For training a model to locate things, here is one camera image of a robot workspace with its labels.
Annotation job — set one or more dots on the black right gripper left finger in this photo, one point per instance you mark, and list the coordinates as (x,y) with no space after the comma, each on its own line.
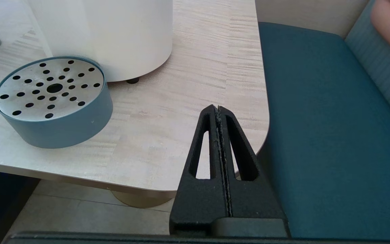
(198,203)

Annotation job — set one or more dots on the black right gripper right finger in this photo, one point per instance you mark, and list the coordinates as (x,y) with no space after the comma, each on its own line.
(256,200)

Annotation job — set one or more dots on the teal sofa bench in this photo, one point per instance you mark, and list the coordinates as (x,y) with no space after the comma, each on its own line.
(333,135)

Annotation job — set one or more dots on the large dark tea dispenser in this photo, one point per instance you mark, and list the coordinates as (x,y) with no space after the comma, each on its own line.
(124,40)

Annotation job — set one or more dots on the beige table pedestal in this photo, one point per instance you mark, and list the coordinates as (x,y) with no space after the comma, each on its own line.
(141,200)

